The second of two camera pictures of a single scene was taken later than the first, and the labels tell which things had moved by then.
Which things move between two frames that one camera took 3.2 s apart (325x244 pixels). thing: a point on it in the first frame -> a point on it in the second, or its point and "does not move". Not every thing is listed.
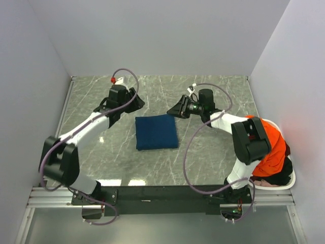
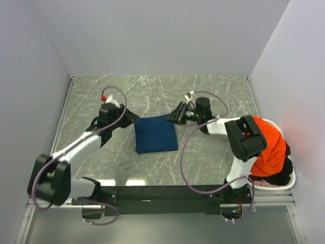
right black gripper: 180,110 -> 177,116
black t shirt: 281,178 does not move
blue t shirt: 156,132 does not move
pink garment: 261,183 does not move
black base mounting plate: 161,200 does not move
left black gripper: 137,102 -> 130,118
